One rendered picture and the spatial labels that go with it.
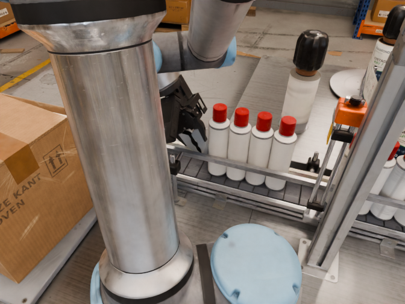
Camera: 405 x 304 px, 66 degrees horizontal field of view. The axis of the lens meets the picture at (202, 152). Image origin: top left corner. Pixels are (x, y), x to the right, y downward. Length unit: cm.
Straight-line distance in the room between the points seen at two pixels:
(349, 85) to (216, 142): 71
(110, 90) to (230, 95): 102
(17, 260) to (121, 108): 54
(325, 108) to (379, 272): 57
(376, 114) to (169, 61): 36
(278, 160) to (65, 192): 48
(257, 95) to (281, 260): 83
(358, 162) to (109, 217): 38
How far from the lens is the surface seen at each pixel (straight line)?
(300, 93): 93
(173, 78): 73
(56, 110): 124
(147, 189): 30
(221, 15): 39
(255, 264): 41
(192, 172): 84
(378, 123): 49
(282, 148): 72
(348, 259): 81
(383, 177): 75
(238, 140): 73
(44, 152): 67
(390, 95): 47
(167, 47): 61
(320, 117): 111
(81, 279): 77
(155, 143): 29
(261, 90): 121
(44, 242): 77
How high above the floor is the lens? 148
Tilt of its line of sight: 41 degrees down
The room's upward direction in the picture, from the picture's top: straight up
